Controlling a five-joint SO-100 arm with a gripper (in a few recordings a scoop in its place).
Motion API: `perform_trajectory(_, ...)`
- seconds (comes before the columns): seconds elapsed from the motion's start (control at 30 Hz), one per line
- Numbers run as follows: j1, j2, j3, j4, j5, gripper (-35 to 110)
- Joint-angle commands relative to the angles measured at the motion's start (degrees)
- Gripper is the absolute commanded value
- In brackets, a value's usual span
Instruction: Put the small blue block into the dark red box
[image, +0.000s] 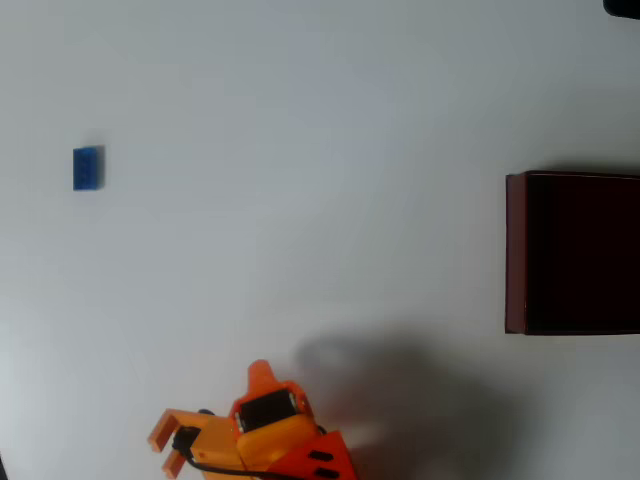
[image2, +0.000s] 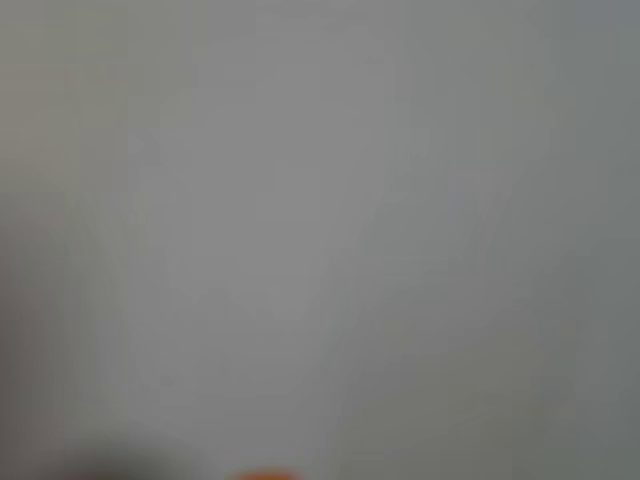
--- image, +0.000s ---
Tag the orange gripper with servo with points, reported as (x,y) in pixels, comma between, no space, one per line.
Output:
(266,411)

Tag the small blue block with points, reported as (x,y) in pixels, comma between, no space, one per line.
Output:
(88,168)

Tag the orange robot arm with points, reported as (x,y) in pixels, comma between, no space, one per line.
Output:
(320,457)

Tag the dark red box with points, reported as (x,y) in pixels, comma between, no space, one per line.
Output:
(575,255)

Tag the black object at table edge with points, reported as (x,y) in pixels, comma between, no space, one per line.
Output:
(622,7)

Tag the orange camera mount bracket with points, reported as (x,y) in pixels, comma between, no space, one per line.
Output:
(210,440)

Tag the small black camera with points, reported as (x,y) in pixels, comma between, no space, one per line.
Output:
(184,440)

